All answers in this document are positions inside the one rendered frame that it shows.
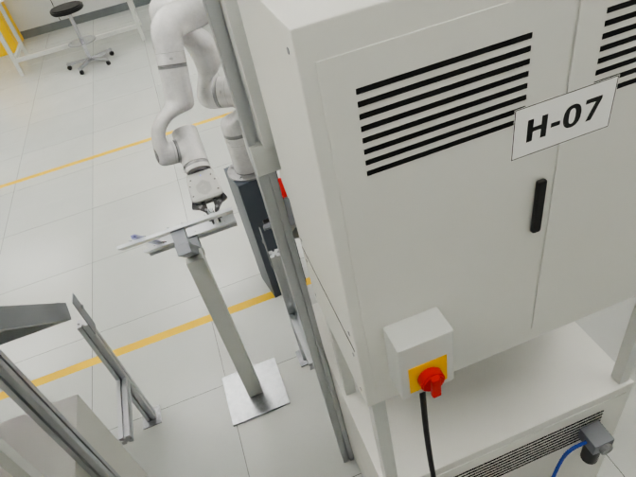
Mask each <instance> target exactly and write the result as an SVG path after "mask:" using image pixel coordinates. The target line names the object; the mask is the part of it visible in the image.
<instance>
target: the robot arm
mask: <svg viewBox="0 0 636 477"><path fill-rule="evenodd" d="M149 15H150V19H151V24H150V35H151V41H152V45H153V50H154V54H155V59H156V62H157V67H158V71H159V75H160V79H161V82H162V87H163V91H164V95H165V104H164V106H163V108H162V109H161V111H160V112H159V113H158V115H157V116H156V117H155V119H154V121H153V124H152V127H151V142H152V145H153V150H154V154H155V157H156V160H157V162H158V163H159V164H160V165H161V166H170V165H174V164H179V163H180V164H182V165H183V167H184V169H183V172H184V173H186V174H187V175H188V176H186V184H187V188H188V191H189V195H190V198H191V201H192V209H193V210H201V211H203V212H204V213H206V214H207V215H209V213H208V212H207V209H208V208H207V204H208V203H213V202H214V205H215V212H218V210H220V207H221V204H222V202H224V201H225V200H226V199H227V196H226V195H225V194H224V192H223V191H222V189H221V185H220V183H219V180H218V178H217V176H216V174H215V172H214V170H213V169H212V168H211V167H210V164H209V161H208V159H207V156H206V153H205V150H204V148H203V143H202V140H201V138H200V136H199V133H198V130H197V128H196V126H194V125H191V124H186V125H182V126H180V127H178V128H176V129H175V130H174V131H173V132H172V137H173V140H170V141H167V139H166V130H167V127H168V124H169V123H170V121H171V120H172V119H173V118H175V117H176V116H178V115H181V114H183V113H185V112H187V111H189V110H190V109H192V108H193V106H194V96H193V92H192V87H191V82H190V76H189V72H188V67H187V62H186V53H185V49H186V50H187V52H188V53H189V55H190V57H191V59H192V60H193V61H194V63H195V66H196V69H197V72H198V84H197V98H198V100H199V102H200V103H201V104H202V105H203V106H204V107H205V108H208V109H220V108H230V107H234V108H235V105H234V102H233V99H232V97H231V93H230V90H229V87H228V84H227V80H226V77H225V76H219V77H215V75H216V74H217V73H218V71H219V69H220V67H221V59H220V56H219V53H218V50H217V47H216V44H215V41H214V39H213V37H212V36H211V35H210V33H209V32H207V31H206V30H205V29H203V28H202V27H204V26H205V25H207V24H208V23H209V22H208V19H207V16H206V12H205V9H204V6H203V0H151V1H150V5H149ZM221 130H222V133H223V137H224V140H225V143H226V146H227V149H228V151H229V153H230V156H231V159H232V162H233V164H232V165H230V167H229V168H228V170H227V173H228V176H229V178H230V179H231V180H233V181H236V182H250V181H253V180H255V179H256V175H255V171H254V168H253V165H252V163H251V161H250V158H249V155H248V151H247V149H246V146H245V143H244V139H243V136H242V130H241V126H240V124H239V119H238V115H237V112H236V110H235V111H233V112H231V113H230V114H228V115H226V116H225V117H223V118H222V120H221Z"/></svg>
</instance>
